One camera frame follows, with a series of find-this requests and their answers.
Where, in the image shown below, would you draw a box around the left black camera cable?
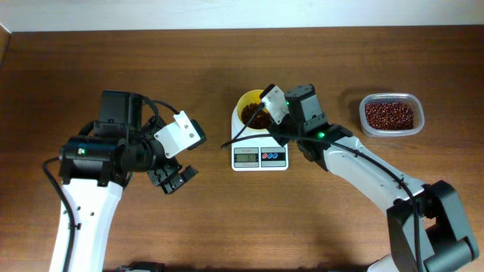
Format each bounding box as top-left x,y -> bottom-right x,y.
41,97 -> 181,272

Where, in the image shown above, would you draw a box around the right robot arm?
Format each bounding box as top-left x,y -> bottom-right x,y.
260,84 -> 479,271

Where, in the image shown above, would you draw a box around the pale yellow plastic bowl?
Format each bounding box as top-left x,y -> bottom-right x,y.
236,89 -> 262,125

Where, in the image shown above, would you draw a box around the white digital kitchen scale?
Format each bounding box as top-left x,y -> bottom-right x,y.
230,107 -> 289,172

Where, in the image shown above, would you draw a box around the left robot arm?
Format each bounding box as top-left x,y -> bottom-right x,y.
42,91 -> 206,271

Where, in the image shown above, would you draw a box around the red adzuki beans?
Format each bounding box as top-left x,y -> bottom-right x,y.
365,102 -> 414,131

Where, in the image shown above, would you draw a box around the red beans in bowl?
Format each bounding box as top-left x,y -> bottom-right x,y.
241,103 -> 271,129

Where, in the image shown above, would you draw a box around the clear plastic food container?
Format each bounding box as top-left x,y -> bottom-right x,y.
359,93 -> 425,138

